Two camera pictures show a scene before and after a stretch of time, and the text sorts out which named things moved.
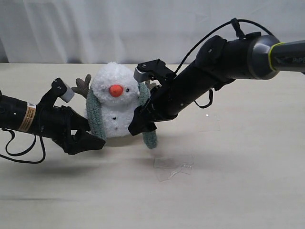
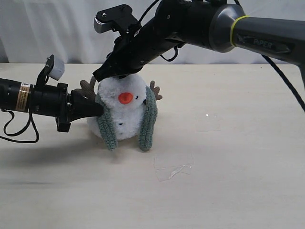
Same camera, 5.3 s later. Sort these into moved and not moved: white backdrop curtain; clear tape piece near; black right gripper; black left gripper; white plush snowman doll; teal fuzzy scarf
Moved: black left gripper; black right gripper; teal fuzzy scarf
Not moved: white plush snowman doll; clear tape piece near; white backdrop curtain
